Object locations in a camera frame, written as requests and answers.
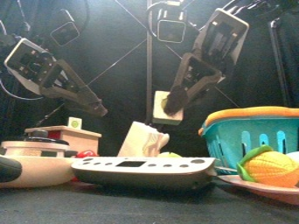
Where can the knitted yellow corn toy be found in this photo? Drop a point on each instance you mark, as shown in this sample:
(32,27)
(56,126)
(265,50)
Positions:
(269,167)

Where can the green toy apple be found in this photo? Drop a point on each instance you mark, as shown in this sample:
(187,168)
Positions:
(170,154)

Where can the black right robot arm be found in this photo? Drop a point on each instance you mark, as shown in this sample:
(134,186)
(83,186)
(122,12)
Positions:
(265,7)

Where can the vertical metal frame pole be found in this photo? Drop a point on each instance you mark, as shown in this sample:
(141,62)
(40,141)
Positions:
(149,64)

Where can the red toy piece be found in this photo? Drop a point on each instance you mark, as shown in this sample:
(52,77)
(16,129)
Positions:
(86,153)

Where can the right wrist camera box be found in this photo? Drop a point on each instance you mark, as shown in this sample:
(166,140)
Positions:
(171,29)

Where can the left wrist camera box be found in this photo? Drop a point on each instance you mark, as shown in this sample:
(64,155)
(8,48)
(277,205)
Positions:
(64,32)

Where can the pink plate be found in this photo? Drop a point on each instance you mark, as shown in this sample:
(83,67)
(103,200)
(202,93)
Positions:
(265,189)

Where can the small white green cube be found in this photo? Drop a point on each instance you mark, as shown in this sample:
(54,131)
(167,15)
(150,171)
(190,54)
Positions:
(75,122)

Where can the black pot lid with knob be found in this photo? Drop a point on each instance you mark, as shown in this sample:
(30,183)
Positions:
(40,136)

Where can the grey white toy control panel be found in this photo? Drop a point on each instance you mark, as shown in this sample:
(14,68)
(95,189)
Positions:
(145,172)

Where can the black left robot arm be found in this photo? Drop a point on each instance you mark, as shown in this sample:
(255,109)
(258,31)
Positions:
(8,27)

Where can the black rounded object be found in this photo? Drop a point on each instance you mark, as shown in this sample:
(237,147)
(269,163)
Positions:
(7,169)

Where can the wooden toy stove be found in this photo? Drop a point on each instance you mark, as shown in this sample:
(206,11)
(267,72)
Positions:
(76,137)

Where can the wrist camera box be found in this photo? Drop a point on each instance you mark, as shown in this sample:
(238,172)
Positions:
(171,29)
(64,32)

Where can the white round toy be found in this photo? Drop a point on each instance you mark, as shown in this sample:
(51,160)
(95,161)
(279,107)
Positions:
(294,157)

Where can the black metal frame post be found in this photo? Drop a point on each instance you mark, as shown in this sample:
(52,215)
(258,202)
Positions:
(279,61)

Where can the white green sushi piece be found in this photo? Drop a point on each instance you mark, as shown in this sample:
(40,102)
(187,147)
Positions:
(159,109)

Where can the teal basket orange rim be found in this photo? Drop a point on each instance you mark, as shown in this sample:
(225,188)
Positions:
(249,137)

